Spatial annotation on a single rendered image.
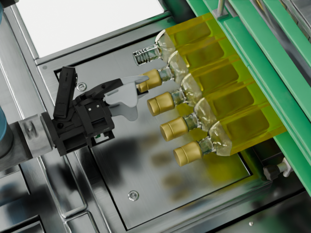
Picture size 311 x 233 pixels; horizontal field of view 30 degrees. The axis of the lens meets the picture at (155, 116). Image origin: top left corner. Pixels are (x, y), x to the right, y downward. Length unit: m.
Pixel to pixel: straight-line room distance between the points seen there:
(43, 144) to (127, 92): 0.18
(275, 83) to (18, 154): 0.48
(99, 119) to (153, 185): 0.19
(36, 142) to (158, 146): 0.28
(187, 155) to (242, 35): 0.26
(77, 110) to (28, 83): 0.27
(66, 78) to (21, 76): 0.23
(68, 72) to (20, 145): 0.17
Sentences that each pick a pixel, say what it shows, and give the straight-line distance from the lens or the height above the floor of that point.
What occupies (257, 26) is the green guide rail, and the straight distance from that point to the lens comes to 1.06.
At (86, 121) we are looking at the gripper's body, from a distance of 1.07.
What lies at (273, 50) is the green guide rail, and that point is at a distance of 1.03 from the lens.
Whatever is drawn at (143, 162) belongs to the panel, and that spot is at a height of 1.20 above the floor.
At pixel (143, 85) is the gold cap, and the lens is 1.12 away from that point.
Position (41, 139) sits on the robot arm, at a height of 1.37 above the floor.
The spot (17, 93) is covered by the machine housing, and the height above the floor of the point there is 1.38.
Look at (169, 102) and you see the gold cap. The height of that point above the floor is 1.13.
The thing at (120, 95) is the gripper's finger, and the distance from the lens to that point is 1.09.
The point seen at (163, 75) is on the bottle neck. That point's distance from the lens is 1.13.
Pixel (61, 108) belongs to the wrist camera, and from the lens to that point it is 1.09.
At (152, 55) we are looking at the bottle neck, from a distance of 1.16.
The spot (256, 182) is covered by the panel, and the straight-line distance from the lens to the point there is 1.19.
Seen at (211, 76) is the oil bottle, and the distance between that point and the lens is 1.12.
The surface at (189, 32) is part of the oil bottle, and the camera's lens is 1.17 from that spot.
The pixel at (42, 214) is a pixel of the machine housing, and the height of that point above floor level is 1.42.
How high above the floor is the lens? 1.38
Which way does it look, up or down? 12 degrees down
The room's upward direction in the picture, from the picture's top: 112 degrees counter-clockwise
